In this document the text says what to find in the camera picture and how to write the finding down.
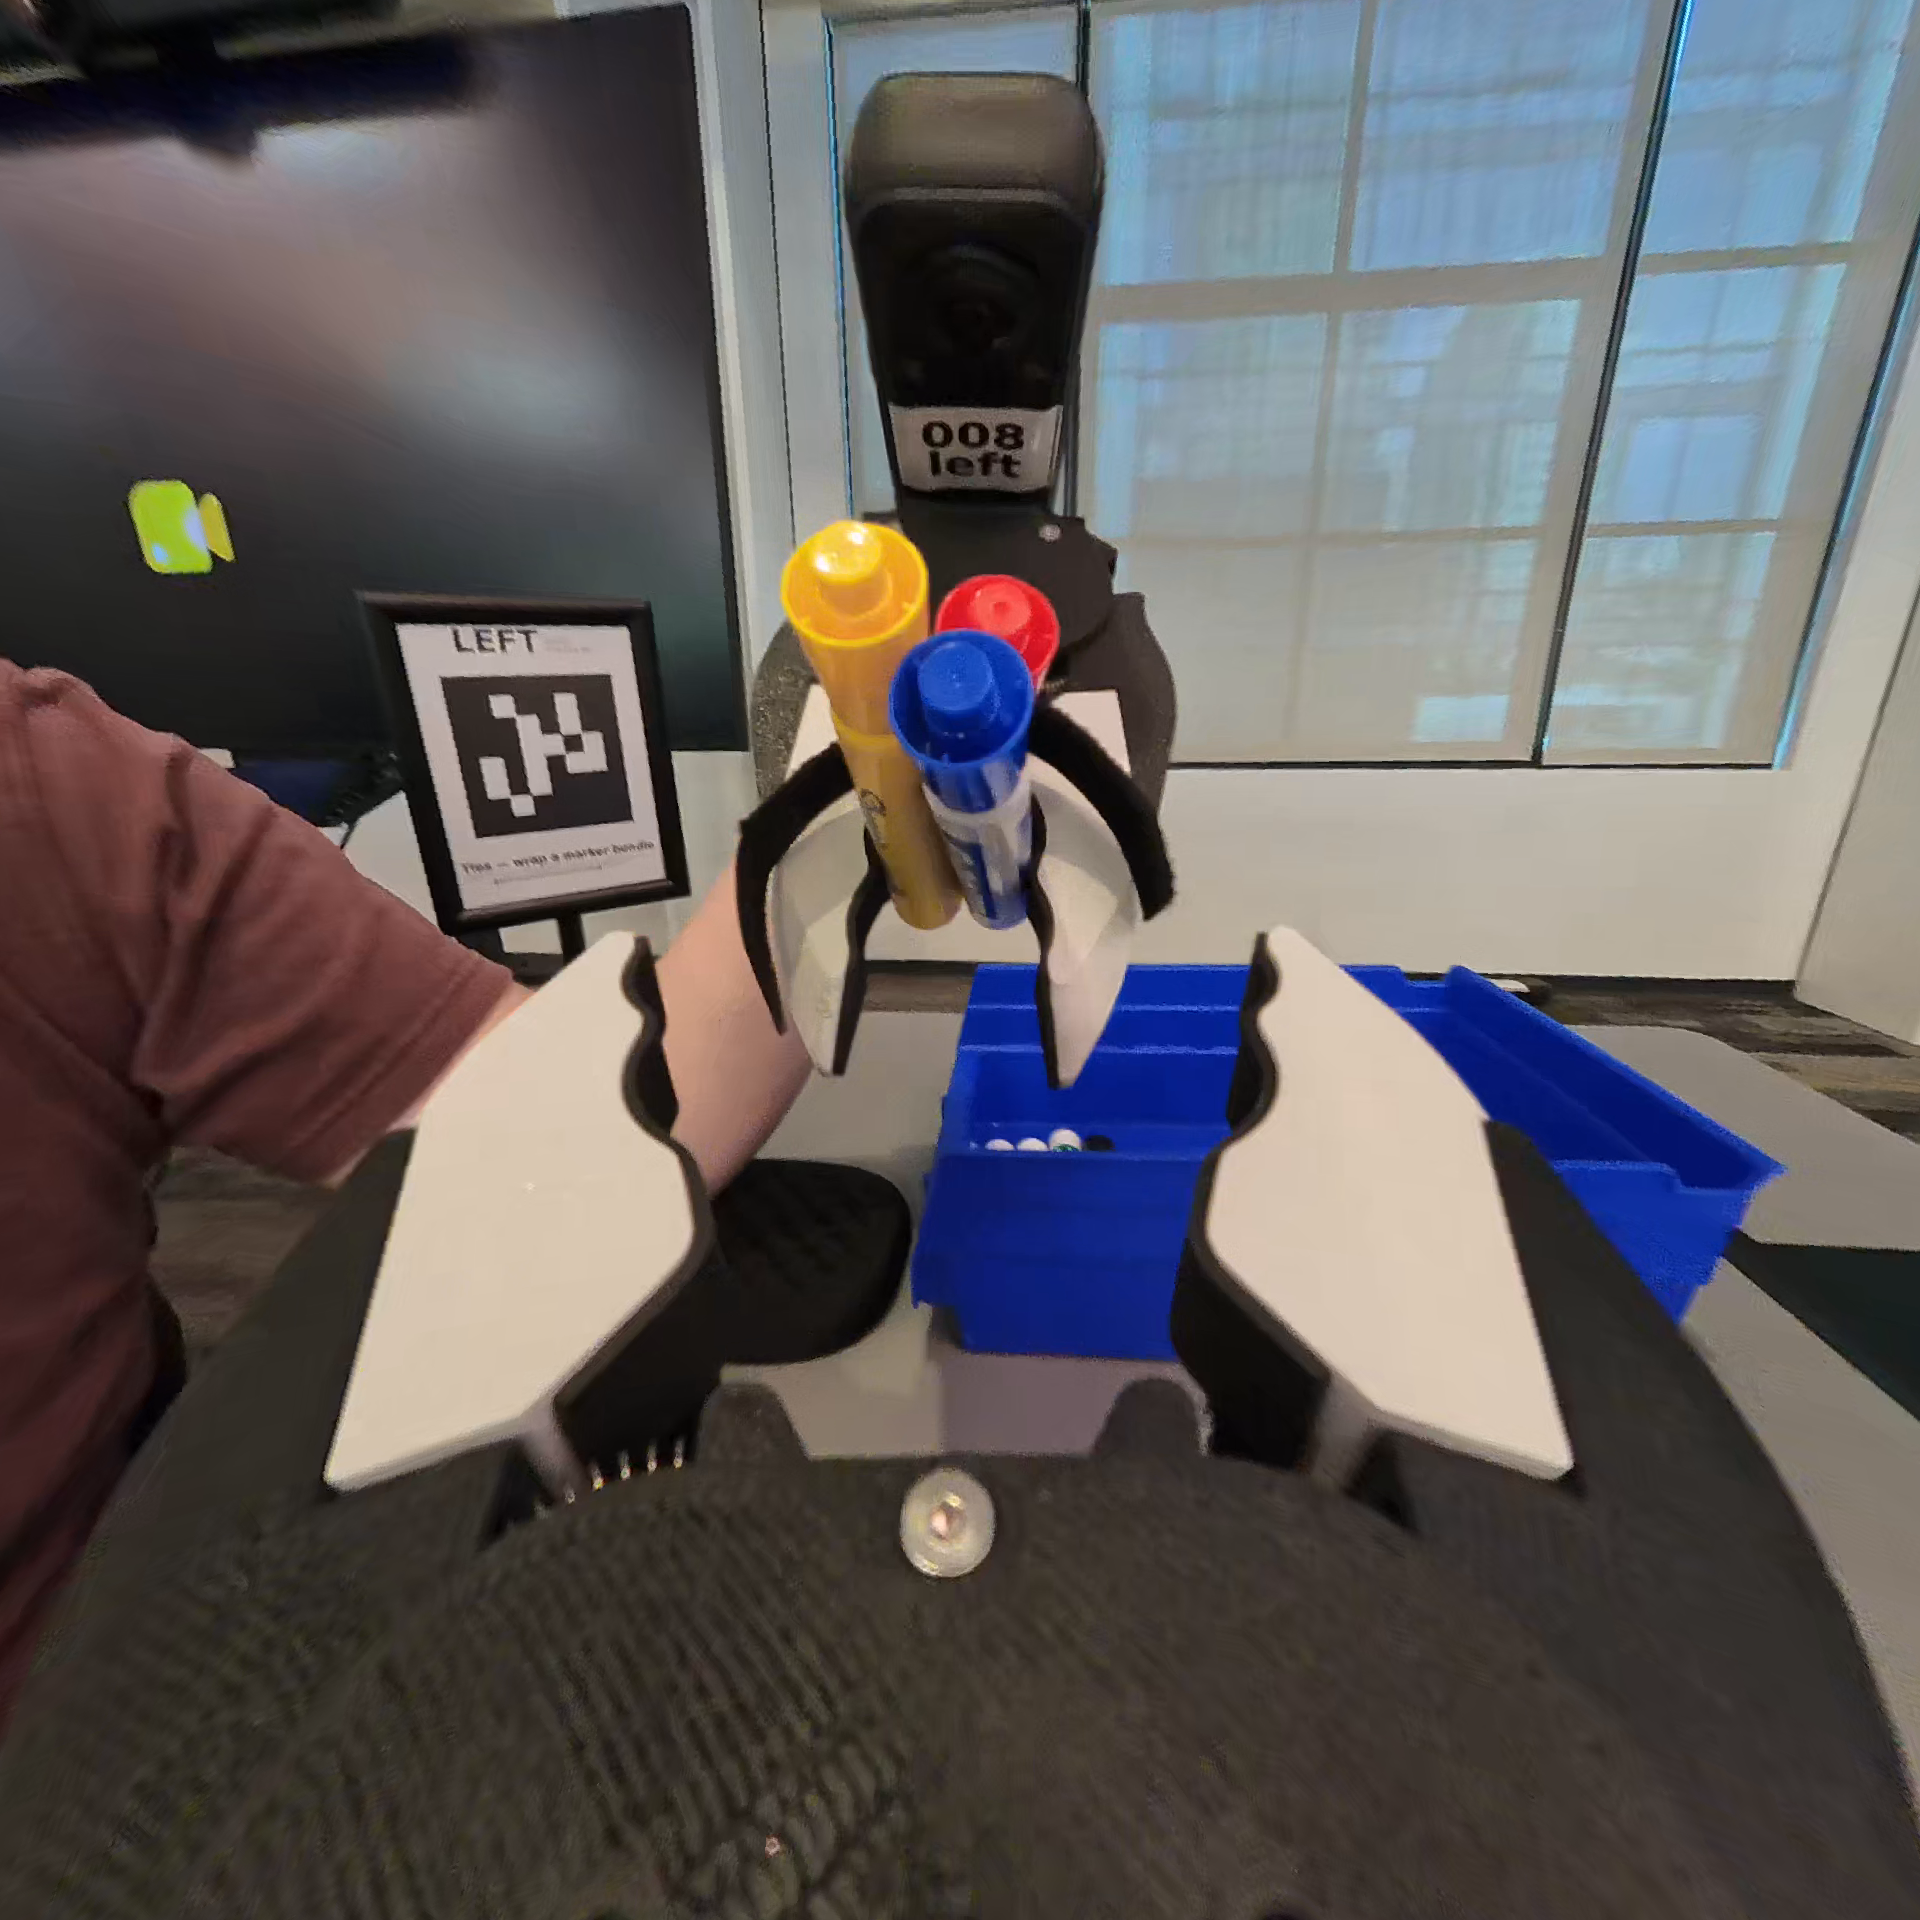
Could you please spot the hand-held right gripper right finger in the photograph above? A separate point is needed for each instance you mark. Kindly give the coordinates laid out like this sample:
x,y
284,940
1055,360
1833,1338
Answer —
x,y
1348,1227

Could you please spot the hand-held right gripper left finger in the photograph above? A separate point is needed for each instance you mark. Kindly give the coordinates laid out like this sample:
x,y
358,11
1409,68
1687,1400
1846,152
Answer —
x,y
510,1227

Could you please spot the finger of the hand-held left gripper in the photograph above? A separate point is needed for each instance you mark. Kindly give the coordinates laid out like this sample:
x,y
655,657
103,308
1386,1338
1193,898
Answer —
x,y
816,932
1088,932

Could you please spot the yellow highlighter marker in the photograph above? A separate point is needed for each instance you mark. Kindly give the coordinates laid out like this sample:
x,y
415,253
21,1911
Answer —
x,y
877,719

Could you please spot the blue dry erase marker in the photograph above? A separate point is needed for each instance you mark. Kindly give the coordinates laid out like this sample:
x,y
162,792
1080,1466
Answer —
x,y
962,706

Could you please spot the red dry erase marker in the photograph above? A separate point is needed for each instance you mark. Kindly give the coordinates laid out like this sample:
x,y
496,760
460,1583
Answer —
x,y
997,615

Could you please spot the black chair armrest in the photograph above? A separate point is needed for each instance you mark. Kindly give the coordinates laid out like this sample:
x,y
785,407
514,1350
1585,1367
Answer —
x,y
811,1260

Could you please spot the large glass window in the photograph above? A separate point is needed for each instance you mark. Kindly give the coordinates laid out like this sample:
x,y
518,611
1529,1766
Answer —
x,y
1348,375

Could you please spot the large black wall screen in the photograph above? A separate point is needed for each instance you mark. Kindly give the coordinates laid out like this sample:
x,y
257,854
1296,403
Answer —
x,y
375,375

